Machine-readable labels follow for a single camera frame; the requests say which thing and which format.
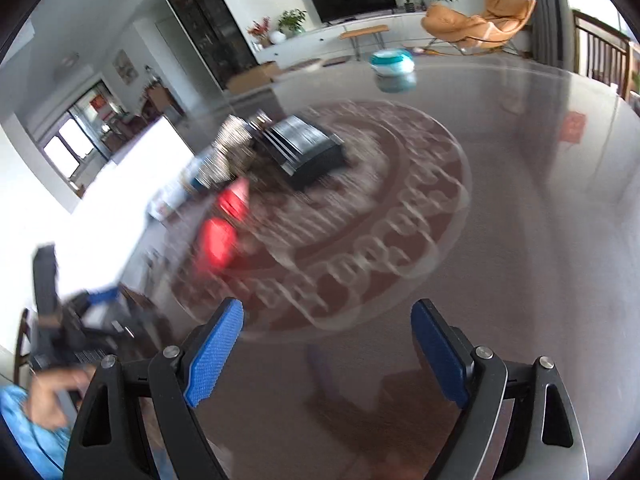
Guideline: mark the teal white round container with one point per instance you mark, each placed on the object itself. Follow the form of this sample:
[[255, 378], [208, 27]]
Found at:
[[393, 70]]

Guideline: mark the wooden bench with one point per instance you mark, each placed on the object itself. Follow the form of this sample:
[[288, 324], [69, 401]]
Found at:
[[353, 36]]

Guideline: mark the orange lounge chair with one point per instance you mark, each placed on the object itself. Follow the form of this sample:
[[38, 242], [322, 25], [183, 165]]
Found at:
[[493, 28]]

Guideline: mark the white round vase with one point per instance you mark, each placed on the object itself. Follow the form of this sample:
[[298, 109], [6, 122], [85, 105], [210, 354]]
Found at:
[[277, 37]]

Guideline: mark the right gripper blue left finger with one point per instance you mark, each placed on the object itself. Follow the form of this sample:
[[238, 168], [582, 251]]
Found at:
[[206, 353]]

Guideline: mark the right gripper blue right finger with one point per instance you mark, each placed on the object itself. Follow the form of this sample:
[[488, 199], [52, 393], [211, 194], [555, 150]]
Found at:
[[444, 349]]

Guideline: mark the green potted plant left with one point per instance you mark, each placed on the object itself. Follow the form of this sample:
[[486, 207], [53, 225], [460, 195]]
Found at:
[[291, 22]]

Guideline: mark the white cardboard storage box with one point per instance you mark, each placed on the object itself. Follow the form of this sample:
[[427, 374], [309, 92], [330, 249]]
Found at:
[[94, 240]]

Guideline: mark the grey curtain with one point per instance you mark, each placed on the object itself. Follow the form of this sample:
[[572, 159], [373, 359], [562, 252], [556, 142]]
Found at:
[[553, 34]]

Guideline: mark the silver glitter bow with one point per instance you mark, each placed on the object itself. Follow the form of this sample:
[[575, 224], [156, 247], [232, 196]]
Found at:
[[230, 155]]

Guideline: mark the person's left hand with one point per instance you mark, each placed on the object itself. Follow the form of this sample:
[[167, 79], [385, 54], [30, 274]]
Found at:
[[42, 406]]

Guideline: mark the white tv cabinet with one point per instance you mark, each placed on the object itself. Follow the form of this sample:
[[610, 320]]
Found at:
[[324, 42]]

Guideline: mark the blue white toothpaste box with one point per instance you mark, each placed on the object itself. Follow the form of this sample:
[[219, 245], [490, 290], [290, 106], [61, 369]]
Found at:
[[196, 177]]

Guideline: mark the wooden dining chair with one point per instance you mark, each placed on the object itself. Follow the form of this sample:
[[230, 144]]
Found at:
[[602, 53]]

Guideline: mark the black rectangular box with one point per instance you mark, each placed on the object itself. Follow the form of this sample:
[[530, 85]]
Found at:
[[303, 151]]

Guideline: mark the framed wall painting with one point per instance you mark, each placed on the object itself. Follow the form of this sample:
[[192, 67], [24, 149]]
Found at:
[[125, 68]]

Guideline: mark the red flower bouquet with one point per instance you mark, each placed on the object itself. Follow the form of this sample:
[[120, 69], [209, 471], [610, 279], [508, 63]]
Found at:
[[259, 31]]

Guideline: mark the red paper pouch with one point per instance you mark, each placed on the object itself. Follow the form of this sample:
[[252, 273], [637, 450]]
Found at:
[[219, 233]]

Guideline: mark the brown cardboard box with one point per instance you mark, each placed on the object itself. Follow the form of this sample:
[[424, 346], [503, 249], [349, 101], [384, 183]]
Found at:
[[257, 77]]

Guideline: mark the wooden dining table set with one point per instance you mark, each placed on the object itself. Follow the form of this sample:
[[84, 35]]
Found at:
[[156, 102]]

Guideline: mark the dark glass display cabinet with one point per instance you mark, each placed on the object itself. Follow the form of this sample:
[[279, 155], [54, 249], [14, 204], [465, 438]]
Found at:
[[217, 37]]

